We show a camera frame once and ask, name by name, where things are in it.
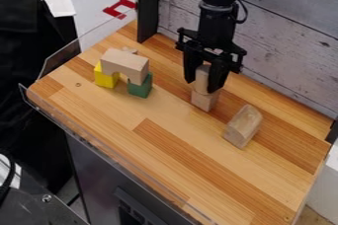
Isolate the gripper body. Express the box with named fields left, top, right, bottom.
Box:
left=174, top=27, right=249, bottom=74

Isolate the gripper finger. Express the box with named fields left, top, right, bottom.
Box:
left=182, top=42, right=206, bottom=84
left=206, top=57, right=233, bottom=94

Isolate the wooden cube block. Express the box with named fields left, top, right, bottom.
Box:
left=190, top=84, right=222, bottom=113

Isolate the green cube block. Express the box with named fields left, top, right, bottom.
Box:
left=127, top=72, right=155, bottom=100

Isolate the yellow cube block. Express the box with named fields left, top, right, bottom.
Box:
left=92, top=60, right=122, bottom=90

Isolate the wooden half-round block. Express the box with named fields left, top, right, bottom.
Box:
left=221, top=104, right=265, bottom=150

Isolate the wooden arch block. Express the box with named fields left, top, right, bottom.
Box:
left=99, top=47, right=151, bottom=87

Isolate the black upright post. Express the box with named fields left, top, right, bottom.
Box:
left=135, top=0, right=161, bottom=44

